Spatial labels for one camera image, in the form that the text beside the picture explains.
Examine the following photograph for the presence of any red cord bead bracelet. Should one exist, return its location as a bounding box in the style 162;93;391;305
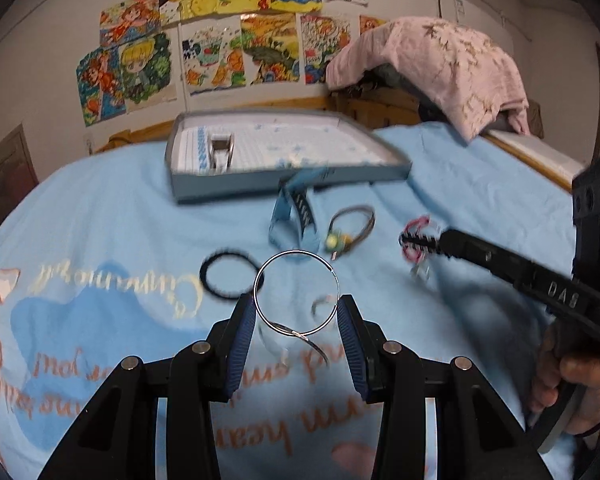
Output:
398;214;442;281

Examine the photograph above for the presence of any silver ring bangle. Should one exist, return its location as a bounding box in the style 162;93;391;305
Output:
253;249;341;368

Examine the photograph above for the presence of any black hair tie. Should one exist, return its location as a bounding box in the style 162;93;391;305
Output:
198;248;266;302

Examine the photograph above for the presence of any brown hair tie with beads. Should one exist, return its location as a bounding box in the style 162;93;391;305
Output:
324;204;377;261

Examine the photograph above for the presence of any blue kids watch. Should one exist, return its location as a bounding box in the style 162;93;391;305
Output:
268;167;327;252

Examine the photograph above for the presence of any grey claw hair clip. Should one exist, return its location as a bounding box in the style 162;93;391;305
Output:
207;134;235;172

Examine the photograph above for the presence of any right hand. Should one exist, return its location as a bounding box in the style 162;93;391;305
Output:
526;320;600;436

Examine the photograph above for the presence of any light blue bed sheet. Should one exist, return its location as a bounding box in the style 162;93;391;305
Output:
0;126;574;479

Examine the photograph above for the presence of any pink floral blanket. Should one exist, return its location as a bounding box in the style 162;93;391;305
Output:
326;16;531;142

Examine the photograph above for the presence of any grey shallow tray box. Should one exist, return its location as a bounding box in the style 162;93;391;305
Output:
164;108;412;204

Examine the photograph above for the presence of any colourful doodle drawing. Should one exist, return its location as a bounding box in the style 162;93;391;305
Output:
300;14;351;84

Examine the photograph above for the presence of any yellow landscape drawing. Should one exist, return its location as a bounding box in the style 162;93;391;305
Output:
240;13;300;84

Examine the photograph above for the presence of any brown door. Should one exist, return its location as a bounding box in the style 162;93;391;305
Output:
0;125;38;225

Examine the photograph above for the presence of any blond boy green drawing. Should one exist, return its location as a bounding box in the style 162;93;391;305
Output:
119;32;178;113

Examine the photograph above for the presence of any orange fish white drawing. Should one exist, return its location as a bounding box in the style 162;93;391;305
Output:
182;18;246;96

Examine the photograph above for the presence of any orange girl blue drawing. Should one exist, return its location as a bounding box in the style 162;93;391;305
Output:
76;48;126;127

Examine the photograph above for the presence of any anime girl drawing upper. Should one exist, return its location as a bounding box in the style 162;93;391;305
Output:
99;0;161;49

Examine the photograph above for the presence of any wooden bed frame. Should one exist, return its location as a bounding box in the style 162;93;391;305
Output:
95;88;584;191

